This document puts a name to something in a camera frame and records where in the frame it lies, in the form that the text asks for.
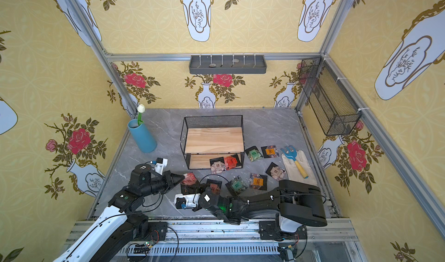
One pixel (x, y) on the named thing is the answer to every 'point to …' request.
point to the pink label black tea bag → (215, 185)
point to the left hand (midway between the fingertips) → (183, 177)
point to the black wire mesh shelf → (204, 138)
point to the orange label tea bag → (270, 151)
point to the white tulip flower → (140, 109)
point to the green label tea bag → (253, 153)
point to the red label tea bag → (194, 188)
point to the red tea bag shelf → (230, 162)
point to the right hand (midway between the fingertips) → (185, 189)
